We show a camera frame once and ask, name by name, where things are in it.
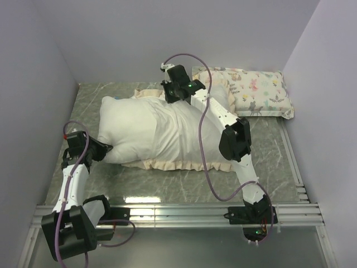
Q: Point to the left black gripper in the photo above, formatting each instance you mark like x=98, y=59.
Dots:
x=103, y=149

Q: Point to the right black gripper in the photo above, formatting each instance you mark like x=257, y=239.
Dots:
x=166, y=85

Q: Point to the grey pillowcase with cream ruffle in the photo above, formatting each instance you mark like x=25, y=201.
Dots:
x=181, y=143

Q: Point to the white pillow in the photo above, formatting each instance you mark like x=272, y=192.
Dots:
x=129, y=126

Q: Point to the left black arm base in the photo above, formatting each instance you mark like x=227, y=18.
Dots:
x=118, y=216

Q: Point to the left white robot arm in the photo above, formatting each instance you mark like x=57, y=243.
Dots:
x=70, y=229

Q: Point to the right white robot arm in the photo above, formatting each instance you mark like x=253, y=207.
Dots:
x=235, y=138

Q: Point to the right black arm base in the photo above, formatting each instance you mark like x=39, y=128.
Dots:
x=251, y=216

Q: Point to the floral patterned pillow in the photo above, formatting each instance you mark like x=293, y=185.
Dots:
x=249, y=93

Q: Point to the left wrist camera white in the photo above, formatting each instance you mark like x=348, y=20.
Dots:
x=71, y=134

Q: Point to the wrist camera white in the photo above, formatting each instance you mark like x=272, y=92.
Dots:
x=165, y=66
x=71, y=134

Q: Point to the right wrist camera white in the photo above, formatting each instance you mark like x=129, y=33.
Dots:
x=165, y=66

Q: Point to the aluminium front rail frame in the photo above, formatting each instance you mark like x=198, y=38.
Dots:
x=198, y=235

